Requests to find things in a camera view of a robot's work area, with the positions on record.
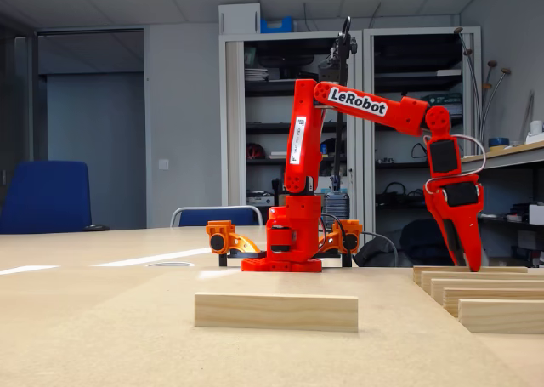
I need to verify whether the wooden stick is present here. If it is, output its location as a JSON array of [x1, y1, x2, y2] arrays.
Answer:
[[443, 287, 544, 319], [419, 270, 544, 297], [194, 292, 360, 333], [412, 265, 529, 287], [430, 277, 544, 310], [457, 298, 544, 335]]

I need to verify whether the black office chair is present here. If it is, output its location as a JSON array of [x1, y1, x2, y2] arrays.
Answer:
[[399, 219, 456, 268]]

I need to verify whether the grey workbench with wooden top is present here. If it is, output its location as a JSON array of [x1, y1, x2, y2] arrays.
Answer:
[[450, 139, 544, 269]]

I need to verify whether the black bag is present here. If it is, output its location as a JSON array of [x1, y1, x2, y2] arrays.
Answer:
[[354, 236, 399, 268]]

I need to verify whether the metal coat stand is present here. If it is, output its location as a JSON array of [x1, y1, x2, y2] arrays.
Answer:
[[452, 26, 513, 155]]

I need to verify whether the orange table clamp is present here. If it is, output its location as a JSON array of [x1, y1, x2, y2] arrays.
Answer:
[[206, 219, 269, 268], [312, 219, 364, 268]]

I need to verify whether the stack of books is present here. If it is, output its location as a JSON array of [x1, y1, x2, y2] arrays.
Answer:
[[420, 92, 464, 119]]

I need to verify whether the black clamp-mounted stand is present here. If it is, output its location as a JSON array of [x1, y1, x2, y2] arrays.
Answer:
[[317, 15, 359, 218]]

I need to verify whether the brown MDF board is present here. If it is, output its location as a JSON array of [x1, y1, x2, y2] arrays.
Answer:
[[0, 270, 528, 387]]

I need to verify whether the grey metal shelving cabinet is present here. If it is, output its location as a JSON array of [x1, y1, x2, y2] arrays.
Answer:
[[218, 26, 484, 269]]

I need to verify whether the stack of papers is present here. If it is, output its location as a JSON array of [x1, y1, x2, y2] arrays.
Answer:
[[244, 66, 269, 83]]

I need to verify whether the blue plastic box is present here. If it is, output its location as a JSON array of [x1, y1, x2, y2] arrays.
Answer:
[[259, 16, 295, 34]]

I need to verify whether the large blue office chair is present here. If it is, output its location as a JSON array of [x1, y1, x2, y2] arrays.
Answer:
[[0, 160, 93, 235]]

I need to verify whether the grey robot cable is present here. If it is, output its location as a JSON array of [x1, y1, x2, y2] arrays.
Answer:
[[360, 232, 400, 268]]

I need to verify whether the blue chair with grey frame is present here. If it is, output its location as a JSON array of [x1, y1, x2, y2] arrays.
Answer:
[[169, 205, 265, 229]]

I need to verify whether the empty white cable grommet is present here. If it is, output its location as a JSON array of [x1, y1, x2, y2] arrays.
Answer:
[[145, 260, 196, 269]]

